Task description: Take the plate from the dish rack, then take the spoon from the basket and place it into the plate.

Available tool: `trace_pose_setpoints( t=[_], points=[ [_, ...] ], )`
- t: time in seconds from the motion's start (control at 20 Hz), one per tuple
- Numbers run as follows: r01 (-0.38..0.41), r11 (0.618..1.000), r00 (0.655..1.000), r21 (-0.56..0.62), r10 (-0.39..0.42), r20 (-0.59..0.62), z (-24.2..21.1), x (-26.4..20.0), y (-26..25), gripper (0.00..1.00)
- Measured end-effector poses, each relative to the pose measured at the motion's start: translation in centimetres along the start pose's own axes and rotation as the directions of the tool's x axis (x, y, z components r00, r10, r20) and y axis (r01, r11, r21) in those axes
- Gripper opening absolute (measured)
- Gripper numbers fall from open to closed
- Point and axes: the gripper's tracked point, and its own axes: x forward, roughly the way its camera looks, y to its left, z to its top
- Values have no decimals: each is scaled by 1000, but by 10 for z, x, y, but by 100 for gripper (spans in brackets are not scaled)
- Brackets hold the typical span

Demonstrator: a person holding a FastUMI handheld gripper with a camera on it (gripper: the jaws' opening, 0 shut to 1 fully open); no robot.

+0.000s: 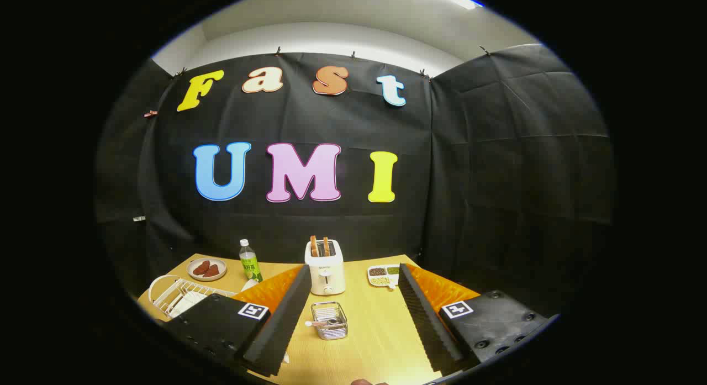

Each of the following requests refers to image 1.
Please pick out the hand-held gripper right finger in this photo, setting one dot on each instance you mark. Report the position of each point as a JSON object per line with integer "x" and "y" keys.
{"x": 428, "y": 330}

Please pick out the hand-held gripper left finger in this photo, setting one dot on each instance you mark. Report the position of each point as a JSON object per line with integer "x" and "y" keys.
{"x": 276, "y": 335}

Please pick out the white divided bean dish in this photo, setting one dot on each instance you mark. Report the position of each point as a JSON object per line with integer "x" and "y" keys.
{"x": 378, "y": 280}

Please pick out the small dish with sausages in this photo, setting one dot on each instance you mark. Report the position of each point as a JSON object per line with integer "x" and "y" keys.
{"x": 193, "y": 274}

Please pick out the white toaster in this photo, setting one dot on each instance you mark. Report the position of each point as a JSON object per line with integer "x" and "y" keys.
{"x": 326, "y": 277}

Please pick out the green label drink bottle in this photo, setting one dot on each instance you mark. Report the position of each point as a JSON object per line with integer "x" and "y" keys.
{"x": 249, "y": 263}

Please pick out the red sausage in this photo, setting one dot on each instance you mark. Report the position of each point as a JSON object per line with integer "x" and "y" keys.
{"x": 201, "y": 268}
{"x": 211, "y": 271}

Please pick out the bread slice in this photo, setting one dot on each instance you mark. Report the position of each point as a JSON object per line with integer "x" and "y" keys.
{"x": 326, "y": 246}
{"x": 314, "y": 246}

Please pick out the black backdrop cloth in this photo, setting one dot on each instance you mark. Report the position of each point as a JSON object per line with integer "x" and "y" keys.
{"x": 469, "y": 180}

